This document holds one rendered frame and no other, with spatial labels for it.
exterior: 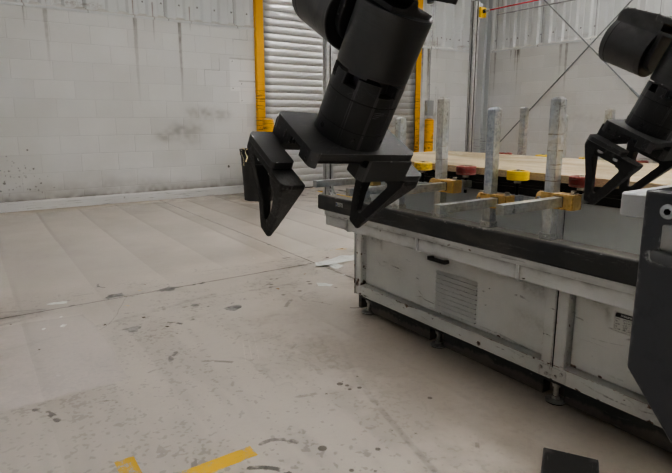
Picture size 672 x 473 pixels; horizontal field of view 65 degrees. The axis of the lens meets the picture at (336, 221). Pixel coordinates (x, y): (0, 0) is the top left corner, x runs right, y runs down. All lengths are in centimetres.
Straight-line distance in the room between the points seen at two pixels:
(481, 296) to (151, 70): 615
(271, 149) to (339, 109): 6
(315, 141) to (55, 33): 723
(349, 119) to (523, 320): 198
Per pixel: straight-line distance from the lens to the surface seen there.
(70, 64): 757
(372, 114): 40
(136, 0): 787
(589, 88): 1011
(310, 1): 45
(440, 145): 216
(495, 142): 200
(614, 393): 217
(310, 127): 43
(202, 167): 798
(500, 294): 238
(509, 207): 162
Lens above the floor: 109
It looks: 11 degrees down
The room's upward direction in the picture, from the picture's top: straight up
